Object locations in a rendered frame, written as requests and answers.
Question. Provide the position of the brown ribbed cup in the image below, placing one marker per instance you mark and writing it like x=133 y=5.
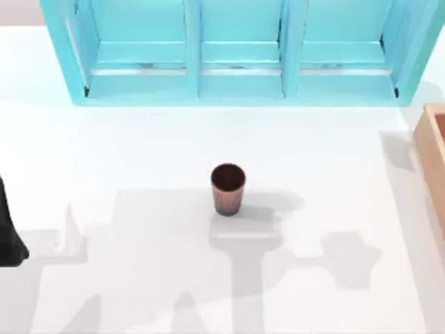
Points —
x=227 y=198

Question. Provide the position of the light blue rack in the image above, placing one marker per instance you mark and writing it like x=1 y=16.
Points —
x=240 y=87

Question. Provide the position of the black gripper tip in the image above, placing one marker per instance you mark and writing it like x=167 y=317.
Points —
x=8 y=240

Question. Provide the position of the salmon-coloured shallow box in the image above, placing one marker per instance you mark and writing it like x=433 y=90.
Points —
x=429 y=153

